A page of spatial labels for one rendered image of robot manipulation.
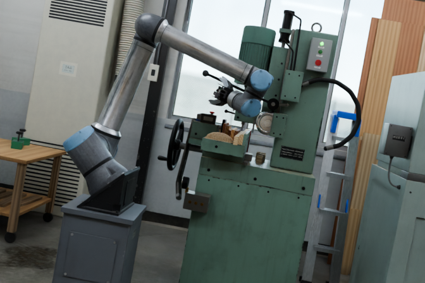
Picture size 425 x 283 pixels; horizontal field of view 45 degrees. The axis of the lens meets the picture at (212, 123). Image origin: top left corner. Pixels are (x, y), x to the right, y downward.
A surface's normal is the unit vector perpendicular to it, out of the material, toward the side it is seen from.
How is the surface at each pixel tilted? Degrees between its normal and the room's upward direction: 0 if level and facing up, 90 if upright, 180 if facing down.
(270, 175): 90
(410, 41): 87
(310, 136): 90
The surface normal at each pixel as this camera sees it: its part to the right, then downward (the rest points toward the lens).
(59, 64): -0.05, 0.04
